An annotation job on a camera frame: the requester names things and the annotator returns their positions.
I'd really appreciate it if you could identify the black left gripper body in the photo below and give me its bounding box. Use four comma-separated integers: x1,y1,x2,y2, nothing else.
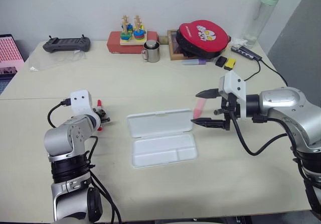
93,107,111,125

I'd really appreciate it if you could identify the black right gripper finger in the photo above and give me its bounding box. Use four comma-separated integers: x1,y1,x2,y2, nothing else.
195,88,220,100
190,117,227,131

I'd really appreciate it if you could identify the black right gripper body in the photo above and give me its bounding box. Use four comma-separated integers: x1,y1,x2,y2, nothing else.
213,93,243,132

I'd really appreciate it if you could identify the red capped white marker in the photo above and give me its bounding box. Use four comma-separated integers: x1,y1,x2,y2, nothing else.
96,99,105,132

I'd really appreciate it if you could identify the pink highlighter marker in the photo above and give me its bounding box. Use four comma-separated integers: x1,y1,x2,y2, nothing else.
193,98,207,118

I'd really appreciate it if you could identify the white plastic pencil case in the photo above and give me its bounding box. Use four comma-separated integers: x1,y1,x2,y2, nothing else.
126,108,199,170

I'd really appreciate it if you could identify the black whiteboard eraser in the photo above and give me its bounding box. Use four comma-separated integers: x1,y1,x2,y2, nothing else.
215,55,228,68

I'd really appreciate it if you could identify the purple capped clear tube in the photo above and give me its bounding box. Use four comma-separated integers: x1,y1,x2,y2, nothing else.
181,58,214,66

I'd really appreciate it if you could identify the yellow whiteboard eraser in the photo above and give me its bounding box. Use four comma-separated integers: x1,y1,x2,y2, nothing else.
223,57,237,71

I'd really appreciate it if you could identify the grey usb hub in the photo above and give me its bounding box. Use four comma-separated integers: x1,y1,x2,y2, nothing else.
230,45,263,62

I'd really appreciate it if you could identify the red black cartoon punch pad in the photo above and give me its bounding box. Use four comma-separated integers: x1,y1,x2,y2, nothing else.
176,19,230,59

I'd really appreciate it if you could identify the wooden framed tray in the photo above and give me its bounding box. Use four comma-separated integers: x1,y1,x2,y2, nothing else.
167,29,201,61

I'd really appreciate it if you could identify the crumpled white tissue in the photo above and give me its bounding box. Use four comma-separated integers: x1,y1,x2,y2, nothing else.
229,36,248,48

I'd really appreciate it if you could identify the stainless steel mug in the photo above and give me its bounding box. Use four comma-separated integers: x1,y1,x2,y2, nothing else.
140,39,162,63

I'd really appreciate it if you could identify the red cardboard box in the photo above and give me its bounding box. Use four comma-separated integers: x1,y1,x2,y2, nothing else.
106,30,159,55

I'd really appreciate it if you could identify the dark grey handheld controller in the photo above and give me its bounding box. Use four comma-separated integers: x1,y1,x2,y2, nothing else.
42,34,92,54

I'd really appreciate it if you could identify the clear plastic bag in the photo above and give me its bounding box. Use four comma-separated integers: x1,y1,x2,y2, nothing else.
28,50,88,73

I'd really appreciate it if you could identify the wooden colourful stacking toy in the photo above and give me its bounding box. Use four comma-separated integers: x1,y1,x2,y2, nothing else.
119,14,147,47

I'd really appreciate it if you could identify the clear bottle with green lid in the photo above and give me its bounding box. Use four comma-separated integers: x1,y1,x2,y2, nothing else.
241,0,283,50

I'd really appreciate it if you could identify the pink patterned box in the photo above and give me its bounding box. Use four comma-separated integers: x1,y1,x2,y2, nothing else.
0,34,26,95

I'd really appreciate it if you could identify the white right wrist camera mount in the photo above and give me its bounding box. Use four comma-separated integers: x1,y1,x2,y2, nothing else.
218,70,248,121

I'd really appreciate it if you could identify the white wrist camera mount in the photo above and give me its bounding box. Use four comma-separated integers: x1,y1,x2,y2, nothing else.
218,70,248,121
69,89,97,117

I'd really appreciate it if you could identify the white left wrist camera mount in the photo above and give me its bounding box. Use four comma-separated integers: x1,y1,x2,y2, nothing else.
69,89,97,117

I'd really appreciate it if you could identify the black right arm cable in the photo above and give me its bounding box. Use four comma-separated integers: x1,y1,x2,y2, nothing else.
230,108,321,212

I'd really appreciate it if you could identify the black usb hub cable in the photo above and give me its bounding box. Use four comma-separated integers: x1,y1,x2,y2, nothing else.
243,59,289,87

